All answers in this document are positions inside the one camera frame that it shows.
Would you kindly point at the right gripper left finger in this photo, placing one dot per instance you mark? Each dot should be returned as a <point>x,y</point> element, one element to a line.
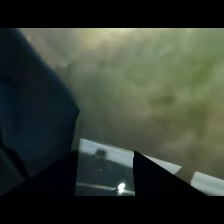
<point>58,180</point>

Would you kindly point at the dark blue garment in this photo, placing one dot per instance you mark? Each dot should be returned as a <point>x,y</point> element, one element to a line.
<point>31,106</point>

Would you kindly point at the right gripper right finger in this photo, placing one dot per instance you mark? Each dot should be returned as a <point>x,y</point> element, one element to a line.
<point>151,180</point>

